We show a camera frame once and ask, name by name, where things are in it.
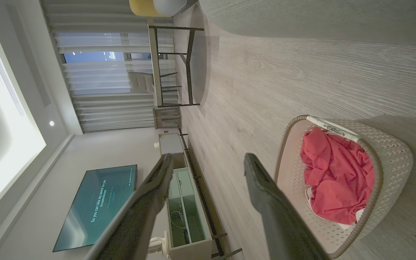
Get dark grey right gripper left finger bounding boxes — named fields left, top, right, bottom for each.
left=84, top=154, right=174, bottom=260

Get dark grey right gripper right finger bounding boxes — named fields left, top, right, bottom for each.
left=243, top=153, right=330, bottom=260

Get beige perforated plastic laundry basket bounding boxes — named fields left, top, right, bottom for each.
left=274, top=115, right=413, bottom=259

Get flat screen television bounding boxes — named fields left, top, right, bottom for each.
left=53, top=165, right=138, bottom=252

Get white glass-door TV cabinet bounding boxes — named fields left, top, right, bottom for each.
left=159, top=132, right=243, bottom=260

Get red garment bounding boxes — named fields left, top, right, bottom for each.
left=300, top=128, right=375, bottom=225

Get white garment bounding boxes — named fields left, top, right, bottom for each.
left=305, top=186, right=366, bottom=231

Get small wooden side table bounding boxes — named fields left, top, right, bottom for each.
left=153, top=107, right=182, bottom=130

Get white sheer curtain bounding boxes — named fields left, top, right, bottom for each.
left=41, top=0, right=179, bottom=133

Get white chair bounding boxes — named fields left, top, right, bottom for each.
left=128, top=70, right=155, bottom=95

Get black-legged table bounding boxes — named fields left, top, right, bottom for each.
left=147, top=18, right=205, bottom=108

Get round grey rug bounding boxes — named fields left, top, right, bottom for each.
left=188, top=4, right=209, bottom=106

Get grey fabric sofa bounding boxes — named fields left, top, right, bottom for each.
left=198, top=0, right=416, bottom=47

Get yellow chair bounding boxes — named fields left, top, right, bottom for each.
left=129, top=0, right=166, bottom=17

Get grey round pouf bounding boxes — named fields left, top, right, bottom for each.
left=153, top=0, right=187, bottom=17

